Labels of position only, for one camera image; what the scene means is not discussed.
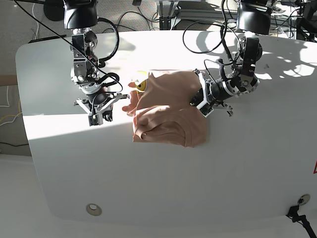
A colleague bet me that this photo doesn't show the metal table grommet left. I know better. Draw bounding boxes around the metal table grommet left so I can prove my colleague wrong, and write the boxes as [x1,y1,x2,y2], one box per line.
[86,203,102,216]

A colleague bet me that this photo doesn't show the red warning sticker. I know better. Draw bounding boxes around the red warning sticker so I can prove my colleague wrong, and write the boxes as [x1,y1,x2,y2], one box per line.
[313,161,317,174]

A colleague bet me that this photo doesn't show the metal table grommet right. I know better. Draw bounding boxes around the metal table grommet right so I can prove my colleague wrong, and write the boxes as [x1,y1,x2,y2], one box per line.
[297,194,311,206]

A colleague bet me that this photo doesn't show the salmon pink T-shirt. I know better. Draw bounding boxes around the salmon pink T-shirt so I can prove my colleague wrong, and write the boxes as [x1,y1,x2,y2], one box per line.
[122,71,208,147]

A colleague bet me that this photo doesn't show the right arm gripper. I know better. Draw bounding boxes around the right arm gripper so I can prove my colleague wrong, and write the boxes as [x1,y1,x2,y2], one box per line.
[74,93,130,126]

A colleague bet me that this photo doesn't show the black round stand base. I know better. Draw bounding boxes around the black round stand base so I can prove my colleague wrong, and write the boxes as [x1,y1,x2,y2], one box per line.
[43,0,64,21]

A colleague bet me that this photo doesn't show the metal table grommet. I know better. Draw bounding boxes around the metal table grommet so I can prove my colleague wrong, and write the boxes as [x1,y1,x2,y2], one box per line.
[86,203,102,216]
[297,194,311,206]

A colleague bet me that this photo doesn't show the black clamp with cable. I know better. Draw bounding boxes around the black clamp with cable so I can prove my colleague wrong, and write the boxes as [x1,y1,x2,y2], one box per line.
[286,205,317,238]

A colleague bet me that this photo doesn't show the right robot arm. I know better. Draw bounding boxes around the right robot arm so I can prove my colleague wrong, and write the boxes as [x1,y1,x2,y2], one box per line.
[63,0,129,126]

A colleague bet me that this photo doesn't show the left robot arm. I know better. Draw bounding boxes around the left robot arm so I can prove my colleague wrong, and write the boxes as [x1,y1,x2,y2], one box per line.
[190,0,274,117]

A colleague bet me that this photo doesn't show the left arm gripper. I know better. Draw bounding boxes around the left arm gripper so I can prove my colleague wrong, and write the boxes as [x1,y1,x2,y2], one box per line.
[190,69,234,117]

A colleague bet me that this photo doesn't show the aluminium frame post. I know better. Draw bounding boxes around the aluminium frame post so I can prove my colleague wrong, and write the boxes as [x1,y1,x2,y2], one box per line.
[156,0,180,30]

